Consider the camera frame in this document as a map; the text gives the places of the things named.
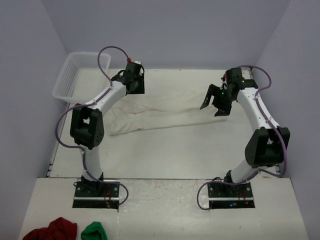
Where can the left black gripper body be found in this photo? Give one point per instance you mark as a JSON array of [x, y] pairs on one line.
[[140, 74]]

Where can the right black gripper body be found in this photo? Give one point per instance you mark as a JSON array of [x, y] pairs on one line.
[[225, 98]]

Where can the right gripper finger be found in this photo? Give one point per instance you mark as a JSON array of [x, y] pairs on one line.
[[223, 110], [212, 91]]

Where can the white t shirt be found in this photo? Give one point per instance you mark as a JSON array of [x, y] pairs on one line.
[[157, 111]]

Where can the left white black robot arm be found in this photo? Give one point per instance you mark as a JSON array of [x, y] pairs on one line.
[[87, 126]]

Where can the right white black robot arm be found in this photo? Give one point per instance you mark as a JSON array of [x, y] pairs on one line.
[[268, 144]]

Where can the white plastic basket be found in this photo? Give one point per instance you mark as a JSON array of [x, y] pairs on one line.
[[80, 79]]

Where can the green t shirt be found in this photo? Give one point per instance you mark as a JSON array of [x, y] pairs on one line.
[[94, 231]]

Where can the red t shirt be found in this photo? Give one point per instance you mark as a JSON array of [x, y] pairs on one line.
[[58, 229]]

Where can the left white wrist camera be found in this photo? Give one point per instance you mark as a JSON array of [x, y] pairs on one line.
[[129, 60]]

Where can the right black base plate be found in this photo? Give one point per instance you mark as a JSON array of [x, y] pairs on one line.
[[222, 196]]

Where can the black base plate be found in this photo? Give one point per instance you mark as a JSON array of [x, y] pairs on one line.
[[95, 195], [222, 196]]

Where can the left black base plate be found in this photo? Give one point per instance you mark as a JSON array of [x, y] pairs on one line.
[[95, 195]]

